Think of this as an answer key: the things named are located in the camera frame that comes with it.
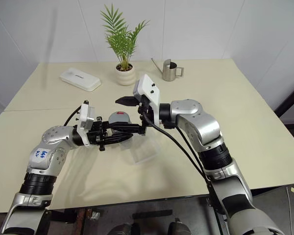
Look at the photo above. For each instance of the dark rounded shape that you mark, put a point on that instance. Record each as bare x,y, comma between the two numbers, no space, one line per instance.
125,227
181,226

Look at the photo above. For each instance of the green palm plant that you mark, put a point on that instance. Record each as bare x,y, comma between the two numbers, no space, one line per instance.
122,36

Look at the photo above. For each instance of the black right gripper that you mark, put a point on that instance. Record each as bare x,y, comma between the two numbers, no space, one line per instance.
150,113

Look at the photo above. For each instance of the white flat case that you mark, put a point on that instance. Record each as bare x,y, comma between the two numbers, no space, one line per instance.
79,79

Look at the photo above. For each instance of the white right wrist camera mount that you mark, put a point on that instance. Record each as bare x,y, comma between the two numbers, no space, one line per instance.
149,88

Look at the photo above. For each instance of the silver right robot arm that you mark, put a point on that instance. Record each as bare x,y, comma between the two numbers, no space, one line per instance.
198,127

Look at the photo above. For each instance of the clear plastic box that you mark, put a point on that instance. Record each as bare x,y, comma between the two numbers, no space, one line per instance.
147,151

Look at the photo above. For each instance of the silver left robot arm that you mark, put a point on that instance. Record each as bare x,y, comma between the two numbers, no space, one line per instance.
54,137

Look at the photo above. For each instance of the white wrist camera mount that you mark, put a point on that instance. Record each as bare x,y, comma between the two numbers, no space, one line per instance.
84,115
149,88

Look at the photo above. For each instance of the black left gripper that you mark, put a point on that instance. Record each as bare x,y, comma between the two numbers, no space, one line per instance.
96,133

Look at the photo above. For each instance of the white ribbed plant pot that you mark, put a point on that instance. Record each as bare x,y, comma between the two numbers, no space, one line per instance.
125,77

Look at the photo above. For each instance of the steel watering can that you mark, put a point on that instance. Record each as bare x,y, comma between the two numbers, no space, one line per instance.
169,72

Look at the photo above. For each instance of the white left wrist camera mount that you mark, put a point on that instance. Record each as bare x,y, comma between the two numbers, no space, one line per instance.
84,115

